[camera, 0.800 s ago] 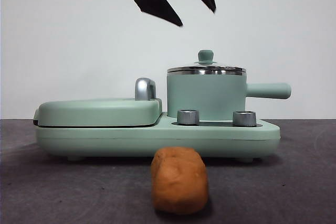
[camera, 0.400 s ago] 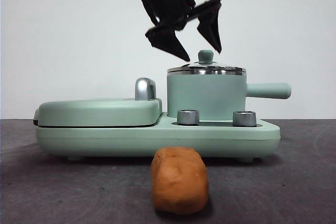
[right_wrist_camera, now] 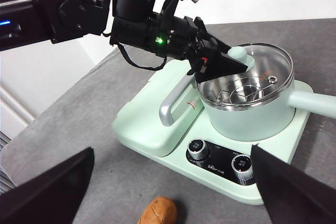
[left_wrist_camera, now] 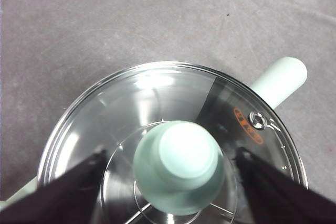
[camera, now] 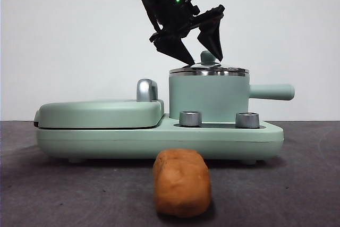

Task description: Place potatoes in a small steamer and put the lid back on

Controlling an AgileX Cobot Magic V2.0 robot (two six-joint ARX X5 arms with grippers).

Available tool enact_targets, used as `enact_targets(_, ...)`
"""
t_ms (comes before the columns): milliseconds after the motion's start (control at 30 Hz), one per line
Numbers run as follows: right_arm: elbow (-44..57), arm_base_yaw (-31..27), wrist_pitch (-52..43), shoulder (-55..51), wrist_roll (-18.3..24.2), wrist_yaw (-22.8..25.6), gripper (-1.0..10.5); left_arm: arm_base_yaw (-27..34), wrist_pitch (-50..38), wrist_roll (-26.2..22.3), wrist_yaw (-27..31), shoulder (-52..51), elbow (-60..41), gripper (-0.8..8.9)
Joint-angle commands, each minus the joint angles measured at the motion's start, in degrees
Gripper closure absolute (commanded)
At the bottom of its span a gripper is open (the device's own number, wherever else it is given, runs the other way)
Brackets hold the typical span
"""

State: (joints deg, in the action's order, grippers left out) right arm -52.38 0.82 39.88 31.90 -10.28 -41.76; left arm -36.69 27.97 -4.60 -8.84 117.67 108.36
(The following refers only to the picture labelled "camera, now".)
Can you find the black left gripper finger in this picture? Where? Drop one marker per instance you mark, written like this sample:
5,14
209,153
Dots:
175,49
213,38

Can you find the glass lid with green knob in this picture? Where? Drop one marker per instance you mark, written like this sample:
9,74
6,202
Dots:
207,57

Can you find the brown potato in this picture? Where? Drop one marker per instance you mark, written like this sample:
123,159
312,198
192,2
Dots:
182,184

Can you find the mint green steamer pot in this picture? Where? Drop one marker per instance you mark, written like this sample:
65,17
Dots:
210,96

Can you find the silver control knob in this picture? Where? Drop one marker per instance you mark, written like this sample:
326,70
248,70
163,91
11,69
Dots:
247,120
190,118

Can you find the mint green breakfast maker appliance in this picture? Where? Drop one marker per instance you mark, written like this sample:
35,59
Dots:
106,139

